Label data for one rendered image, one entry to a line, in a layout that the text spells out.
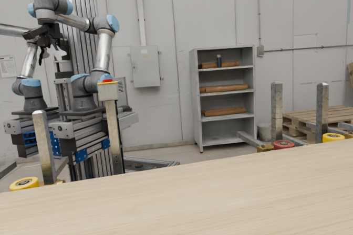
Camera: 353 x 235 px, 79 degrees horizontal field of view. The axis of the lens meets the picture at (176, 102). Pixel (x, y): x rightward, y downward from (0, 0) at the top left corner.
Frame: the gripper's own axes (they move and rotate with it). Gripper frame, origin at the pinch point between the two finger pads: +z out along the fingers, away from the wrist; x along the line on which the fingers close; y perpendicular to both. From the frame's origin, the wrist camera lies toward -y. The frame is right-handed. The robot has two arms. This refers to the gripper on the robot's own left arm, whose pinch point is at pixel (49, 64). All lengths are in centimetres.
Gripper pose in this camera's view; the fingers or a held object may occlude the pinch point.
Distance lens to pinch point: 117.9
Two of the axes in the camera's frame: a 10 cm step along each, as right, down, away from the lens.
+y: 4.0, -1.6, 9.0
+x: -9.2, 0.1, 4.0
